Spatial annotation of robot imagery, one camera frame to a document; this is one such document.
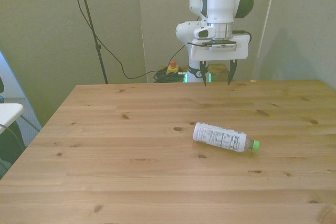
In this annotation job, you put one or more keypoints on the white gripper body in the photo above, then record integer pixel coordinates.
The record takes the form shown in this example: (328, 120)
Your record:
(223, 52)

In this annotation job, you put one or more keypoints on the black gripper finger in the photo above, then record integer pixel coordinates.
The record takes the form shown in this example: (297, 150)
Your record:
(203, 73)
(231, 73)

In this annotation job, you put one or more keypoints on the clear water bottle green cap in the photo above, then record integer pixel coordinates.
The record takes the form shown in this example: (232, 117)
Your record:
(218, 136)

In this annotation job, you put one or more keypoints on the yellow emergency stop button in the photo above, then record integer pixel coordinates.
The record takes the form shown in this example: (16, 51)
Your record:
(172, 69)

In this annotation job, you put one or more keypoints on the white folding chair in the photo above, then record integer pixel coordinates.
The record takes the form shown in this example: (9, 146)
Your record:
(8, 113)

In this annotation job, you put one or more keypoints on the black camera stand pole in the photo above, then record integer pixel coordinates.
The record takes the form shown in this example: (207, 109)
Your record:
(98, 47)

